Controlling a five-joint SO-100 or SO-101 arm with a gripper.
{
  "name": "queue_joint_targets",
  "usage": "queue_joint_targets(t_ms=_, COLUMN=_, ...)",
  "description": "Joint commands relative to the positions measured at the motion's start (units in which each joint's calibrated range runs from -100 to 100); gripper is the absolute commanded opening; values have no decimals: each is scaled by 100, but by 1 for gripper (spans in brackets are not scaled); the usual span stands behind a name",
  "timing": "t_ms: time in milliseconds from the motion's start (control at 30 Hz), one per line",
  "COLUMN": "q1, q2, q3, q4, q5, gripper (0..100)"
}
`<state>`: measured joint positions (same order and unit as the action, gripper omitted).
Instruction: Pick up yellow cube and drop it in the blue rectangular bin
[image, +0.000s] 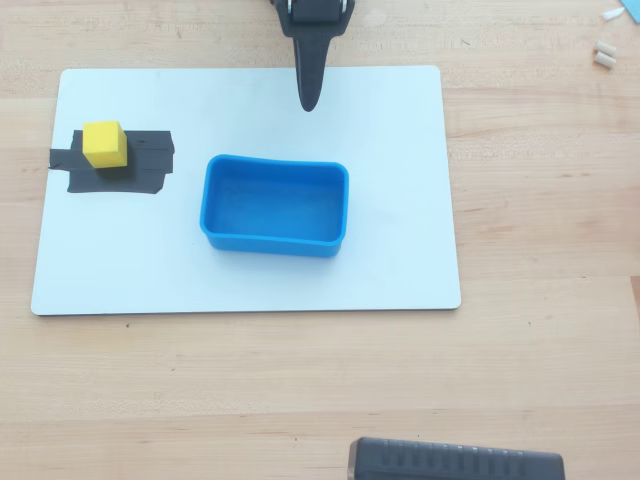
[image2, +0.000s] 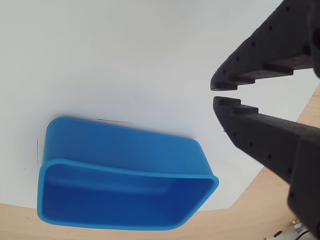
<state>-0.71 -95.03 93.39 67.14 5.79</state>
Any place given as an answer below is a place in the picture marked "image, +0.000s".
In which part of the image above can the white board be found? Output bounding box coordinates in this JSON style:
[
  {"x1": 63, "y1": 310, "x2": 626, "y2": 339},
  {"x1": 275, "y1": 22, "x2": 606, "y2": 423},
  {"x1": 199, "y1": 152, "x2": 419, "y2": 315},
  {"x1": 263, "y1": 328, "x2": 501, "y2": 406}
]
[{"x1": 30, "y1": 65, "x2": 462, "y2": 317}]

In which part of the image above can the black ribbed device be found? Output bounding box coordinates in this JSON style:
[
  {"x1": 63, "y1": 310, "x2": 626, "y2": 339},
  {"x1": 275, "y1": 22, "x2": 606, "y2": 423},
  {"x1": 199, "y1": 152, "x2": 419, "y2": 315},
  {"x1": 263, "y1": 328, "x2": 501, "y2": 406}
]
[{"x1": 348, "y1": 436, "x2": 566, "y2": 480}]

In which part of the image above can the yellow cube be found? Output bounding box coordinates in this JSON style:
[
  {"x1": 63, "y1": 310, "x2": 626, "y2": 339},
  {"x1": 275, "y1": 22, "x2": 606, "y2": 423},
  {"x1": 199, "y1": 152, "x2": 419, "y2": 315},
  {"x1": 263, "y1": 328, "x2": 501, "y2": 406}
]
[{"x1": 81, "y1": 120, "x2": 129, "y2": 170}]

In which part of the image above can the blue rectangular bin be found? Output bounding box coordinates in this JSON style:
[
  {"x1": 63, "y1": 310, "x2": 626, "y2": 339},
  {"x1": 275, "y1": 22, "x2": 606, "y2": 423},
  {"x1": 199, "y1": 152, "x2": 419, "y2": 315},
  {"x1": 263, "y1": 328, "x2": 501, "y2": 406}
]
[{"x1": 198, "y1": 153, "x2": 350, "y2": 259}]

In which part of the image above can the black tape patch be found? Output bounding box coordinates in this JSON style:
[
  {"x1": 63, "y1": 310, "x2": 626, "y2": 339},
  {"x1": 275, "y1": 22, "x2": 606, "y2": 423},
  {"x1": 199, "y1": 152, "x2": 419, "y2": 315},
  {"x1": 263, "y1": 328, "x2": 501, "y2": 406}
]
[{"x1": 48, "y1": 128, "x2": 176, "y2": 196}]

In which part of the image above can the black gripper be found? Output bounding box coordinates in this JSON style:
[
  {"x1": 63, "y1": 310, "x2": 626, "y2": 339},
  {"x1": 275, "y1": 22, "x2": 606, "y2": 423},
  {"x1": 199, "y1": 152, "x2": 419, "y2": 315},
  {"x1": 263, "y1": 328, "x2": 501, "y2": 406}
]
[{"x1": 268, "y1": 0, "x2": 357, "y2": 114}]

